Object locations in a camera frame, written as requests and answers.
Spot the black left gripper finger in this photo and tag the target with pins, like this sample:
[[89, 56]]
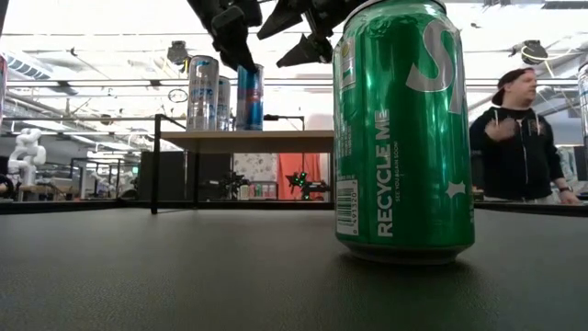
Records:
[[236, 41]]

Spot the blue leaf-print panel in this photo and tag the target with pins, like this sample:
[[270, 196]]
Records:
[[572, 161]]

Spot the small white robot arm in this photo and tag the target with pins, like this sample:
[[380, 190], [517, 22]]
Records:
[[102, 181]]

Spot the row of small cans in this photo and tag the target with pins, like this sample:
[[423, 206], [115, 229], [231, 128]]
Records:
[[257, 191]]

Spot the grey ceiling duct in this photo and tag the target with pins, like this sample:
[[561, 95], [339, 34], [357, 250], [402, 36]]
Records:
[[562, 102]]

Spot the black partition panel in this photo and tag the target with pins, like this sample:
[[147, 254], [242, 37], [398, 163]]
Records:
[[174, 177]]

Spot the green Sprite soda can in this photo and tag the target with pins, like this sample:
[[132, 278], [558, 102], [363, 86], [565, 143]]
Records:
[[404, 161]]

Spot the red Fanta soda can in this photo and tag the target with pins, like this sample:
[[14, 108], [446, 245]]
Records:
[[3, 87]]

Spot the orange-red curtain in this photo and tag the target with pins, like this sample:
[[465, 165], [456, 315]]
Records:
[[312, 163]]

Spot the person's hand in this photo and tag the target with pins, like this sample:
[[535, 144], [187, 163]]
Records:
[[500, 129], [569, 197]]

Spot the black ceiling lamp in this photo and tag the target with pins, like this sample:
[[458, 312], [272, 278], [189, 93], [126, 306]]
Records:
[[533, 51], [177, 53]]

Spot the black table mat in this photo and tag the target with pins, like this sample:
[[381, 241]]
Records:
[[184, 276]]

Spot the white Celsius energy drink can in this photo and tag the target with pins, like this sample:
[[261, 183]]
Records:
[[225, 106], [202, 96]]

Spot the black robot with green light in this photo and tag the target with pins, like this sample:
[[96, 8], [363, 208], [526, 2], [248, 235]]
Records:
[[308, 186]]

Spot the long ceiling light bar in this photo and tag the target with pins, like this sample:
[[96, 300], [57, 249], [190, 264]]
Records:
[[92, 83]]

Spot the black frame workbench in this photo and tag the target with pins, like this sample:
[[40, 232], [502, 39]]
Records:
[[96, 160]]

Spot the wooden shelf with black legs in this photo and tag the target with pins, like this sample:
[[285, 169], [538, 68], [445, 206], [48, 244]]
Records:
[[252, 141]]

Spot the large white robot arm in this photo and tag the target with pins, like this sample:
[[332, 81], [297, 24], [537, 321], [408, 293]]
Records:
[[27, 154]]

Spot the person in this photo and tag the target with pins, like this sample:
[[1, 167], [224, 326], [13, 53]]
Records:
[[519, 156]]

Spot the striped ceiling air vent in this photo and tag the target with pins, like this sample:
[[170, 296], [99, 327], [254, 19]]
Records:
[[27, 69]]

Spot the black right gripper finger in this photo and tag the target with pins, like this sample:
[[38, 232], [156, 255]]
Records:
[[312, 50], [287, 16]]

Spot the black aluminium table frame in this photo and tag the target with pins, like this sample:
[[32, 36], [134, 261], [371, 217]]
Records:
[[69, 207]]

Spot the black background robot arm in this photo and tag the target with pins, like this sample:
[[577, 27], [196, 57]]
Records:
[[232, 181]]

